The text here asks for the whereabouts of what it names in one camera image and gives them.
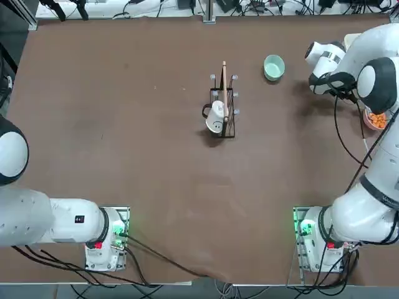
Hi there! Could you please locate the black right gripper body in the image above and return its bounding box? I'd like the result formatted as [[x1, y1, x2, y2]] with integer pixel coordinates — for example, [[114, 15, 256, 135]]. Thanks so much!
[[332, 88, 359, 103]]

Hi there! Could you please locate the pink bowl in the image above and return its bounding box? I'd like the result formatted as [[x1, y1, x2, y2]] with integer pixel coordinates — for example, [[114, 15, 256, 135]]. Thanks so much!
[[363, 107, 390, 131]]

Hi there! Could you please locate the orange popcorn pile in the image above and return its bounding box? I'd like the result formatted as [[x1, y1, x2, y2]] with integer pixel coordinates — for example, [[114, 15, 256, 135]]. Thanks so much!
[[368, 112, 388, 128]]

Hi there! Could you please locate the green bowl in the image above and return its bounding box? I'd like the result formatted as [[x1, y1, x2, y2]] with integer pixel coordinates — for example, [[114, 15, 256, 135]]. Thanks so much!
[[263, 54, 286, 81]]

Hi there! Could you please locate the white lidded container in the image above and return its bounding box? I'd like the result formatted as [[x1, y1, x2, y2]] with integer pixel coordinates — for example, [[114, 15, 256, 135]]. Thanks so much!
[[344, 32, 362, 49]]

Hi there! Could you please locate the white smiley mug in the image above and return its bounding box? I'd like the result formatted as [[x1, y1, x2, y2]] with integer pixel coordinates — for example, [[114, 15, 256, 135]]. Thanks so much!
[[201, 100, 231, 137]]

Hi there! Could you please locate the black power adapter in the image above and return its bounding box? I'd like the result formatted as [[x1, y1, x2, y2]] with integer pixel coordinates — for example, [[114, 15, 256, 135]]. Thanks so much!
[[216, 0, 243, 14]]

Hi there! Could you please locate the black tripod leg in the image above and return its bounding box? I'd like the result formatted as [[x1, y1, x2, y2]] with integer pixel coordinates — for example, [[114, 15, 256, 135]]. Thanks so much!
[[73, 0, 90, 20], [39, 0, 67, 22]]

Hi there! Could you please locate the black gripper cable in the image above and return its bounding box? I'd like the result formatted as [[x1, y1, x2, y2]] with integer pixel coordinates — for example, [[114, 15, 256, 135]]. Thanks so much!
[[334, 92, 373, 166]]

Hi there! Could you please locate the thin white cable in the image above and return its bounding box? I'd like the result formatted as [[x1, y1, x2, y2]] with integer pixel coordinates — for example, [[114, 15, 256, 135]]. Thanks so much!
[[360, 115, 370, 155]]

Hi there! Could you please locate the black wire cup rack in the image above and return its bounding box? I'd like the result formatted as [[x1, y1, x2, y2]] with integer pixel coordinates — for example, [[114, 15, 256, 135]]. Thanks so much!
[[209, 61, 240, 139]]

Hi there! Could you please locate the aluminium profile post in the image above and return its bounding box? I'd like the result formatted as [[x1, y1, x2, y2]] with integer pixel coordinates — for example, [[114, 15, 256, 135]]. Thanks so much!
[[202, 0, 216, 24]]

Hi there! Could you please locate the brown base cable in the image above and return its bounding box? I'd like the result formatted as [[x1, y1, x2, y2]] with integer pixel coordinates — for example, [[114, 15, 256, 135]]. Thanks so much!
[[124, 235, 233, 280]]

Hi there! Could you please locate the black base cable bundle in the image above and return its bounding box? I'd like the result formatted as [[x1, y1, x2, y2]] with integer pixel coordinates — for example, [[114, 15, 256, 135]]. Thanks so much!
[[11, 244, 156, 287]]

